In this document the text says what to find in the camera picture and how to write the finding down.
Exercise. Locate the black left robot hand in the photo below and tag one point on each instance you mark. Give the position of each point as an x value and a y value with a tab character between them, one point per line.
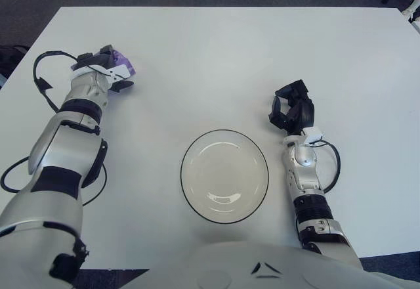
98	62

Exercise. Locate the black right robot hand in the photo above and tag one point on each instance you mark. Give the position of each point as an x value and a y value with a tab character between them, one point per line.
303	111

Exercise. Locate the purple tissue paper pack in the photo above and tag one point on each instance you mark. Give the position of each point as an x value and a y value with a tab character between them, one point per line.
123	60

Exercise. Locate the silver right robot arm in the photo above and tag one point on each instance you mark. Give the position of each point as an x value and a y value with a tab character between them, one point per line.
311	210

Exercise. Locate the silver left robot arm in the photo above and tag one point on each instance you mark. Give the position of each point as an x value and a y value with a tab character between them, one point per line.
65	144

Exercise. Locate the white plate with black rim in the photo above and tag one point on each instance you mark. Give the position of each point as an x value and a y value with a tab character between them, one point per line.
224	177

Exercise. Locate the black bag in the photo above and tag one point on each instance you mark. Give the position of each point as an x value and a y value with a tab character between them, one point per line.
10	56

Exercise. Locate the white neighbouring table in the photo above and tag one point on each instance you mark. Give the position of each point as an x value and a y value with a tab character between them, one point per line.
416	26

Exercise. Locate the person leg with white sock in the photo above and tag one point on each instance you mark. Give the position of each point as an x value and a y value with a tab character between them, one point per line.
414	8

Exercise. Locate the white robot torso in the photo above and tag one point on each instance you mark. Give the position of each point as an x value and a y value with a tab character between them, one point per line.
213	266

